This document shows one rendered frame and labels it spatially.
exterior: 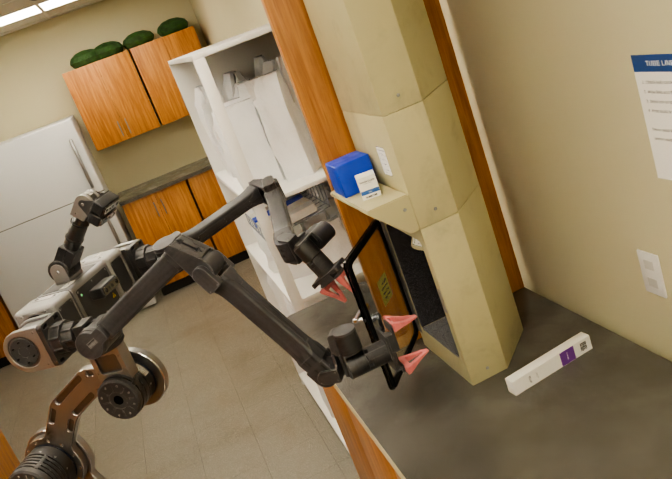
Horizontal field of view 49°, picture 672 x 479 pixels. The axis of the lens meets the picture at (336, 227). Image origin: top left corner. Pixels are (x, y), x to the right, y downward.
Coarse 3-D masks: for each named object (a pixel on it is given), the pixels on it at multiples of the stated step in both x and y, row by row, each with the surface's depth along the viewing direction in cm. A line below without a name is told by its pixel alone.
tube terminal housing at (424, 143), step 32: (448, 96) 191; (352, 128) 201; (384, 128) 176; (416, 128) 177; (448, 128) 188; (416, 160) 179; (448, 160) 184; (416, 192) 180; (448, 192) 183; (480, 192) 201; (384, 224) 212; (448, 224) 185; (480, 224) 197; (448, 256) 186; (480, 256) 193; (448, 288) 188; (480, 288) 191; (448, 320) 192; (480, 320) 193; (512, 320) 207; (448, 352) 205; (480, 352) 195; (512, 352) 204
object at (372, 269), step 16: (368, 256) 200; (384, 256) 211; (368, 272) 198; (384, 272) 208; (352, 288) 188; (368, 288) 196; (384, 288) 206; (368, 304) 194; (384, 304) 204; (400, 304) 214; (400, 336) 210; (400, 352) 207
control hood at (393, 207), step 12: (384, 192) 188; (396, 192) 184; (348, 204) 193; (360, 204) 185; (372, 204) 182; (384, 204) 179; (396, 204) 179; (408, 204) 180; (372, 216) 178; (384, 216) 179; (396, 216) 180; (408, 216) 181; (408, 228) 182
